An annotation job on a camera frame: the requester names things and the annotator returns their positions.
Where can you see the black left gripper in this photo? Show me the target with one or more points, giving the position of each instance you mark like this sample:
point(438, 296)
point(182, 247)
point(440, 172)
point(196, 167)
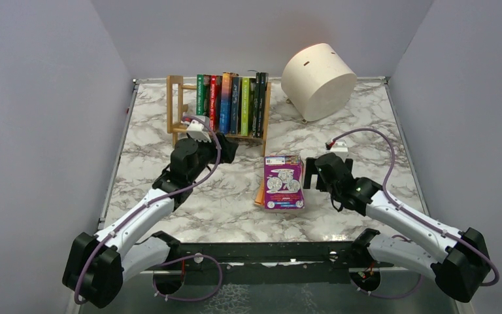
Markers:
point(226, 147)

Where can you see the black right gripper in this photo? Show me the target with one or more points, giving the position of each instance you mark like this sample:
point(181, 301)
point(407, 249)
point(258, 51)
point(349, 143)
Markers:
point(314, 174)

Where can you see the purple spine paperback book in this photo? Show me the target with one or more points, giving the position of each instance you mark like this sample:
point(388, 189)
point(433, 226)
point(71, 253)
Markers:
point(283, 183)

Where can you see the blue cover paperback book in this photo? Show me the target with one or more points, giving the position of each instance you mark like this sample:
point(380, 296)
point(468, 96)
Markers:
point(225, 101)

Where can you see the red spine paperback book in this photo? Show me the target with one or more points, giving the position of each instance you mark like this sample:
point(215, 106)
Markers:
point(214, 101)

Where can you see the green cartoon paperback book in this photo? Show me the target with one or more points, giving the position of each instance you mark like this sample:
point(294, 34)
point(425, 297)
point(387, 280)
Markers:
point(203, 94)

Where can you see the dark green hardcover book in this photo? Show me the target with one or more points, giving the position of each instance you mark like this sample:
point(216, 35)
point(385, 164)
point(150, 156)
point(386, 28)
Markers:
point(264, 77)

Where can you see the wooden dowel rack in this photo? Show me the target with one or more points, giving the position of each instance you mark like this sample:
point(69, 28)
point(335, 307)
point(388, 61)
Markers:
point(176, 109)

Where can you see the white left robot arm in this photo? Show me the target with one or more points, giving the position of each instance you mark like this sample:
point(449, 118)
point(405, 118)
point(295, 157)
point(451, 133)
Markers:
point(99, 264)

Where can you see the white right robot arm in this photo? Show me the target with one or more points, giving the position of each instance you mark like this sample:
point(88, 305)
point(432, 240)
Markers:
point(457, 261)

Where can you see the orange cartoon paperback book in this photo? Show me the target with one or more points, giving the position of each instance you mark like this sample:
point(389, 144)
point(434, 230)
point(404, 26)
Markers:
point(259, 198)

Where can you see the cream cylindrical lamp shade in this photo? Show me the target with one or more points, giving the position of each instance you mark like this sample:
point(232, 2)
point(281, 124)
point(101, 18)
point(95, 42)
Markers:
point(318, 82)

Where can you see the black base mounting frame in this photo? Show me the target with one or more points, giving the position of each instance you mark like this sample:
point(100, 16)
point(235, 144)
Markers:
point(260, 263)

